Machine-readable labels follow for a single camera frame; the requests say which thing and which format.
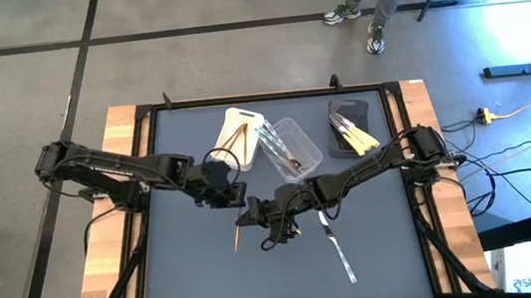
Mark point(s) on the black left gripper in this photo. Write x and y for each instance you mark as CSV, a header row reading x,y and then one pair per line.
x,y
217,189

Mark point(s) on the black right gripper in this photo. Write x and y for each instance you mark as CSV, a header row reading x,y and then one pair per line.
x,y
294,201

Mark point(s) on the dark grey plastic bin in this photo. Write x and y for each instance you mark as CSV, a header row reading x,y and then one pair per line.
x,y
358,108

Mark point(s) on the black desk foot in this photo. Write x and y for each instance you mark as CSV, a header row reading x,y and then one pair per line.
x,y
516,233
507,70

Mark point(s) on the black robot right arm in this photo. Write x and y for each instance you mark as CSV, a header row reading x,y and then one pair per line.
x,y
363,170

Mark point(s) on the white printed box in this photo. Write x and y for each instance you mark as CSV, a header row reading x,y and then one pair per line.
x,y
525,270

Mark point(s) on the clear plastic bin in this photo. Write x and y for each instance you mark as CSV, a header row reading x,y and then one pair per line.
x,y
302,142

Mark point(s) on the white plastic bin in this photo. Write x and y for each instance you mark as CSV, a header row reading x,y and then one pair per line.
x,y
227,123

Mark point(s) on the black aluminium table frame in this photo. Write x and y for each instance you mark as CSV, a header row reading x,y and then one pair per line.
x,y
240,99

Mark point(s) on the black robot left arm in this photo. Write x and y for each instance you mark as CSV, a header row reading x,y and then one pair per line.
x,y
112,169

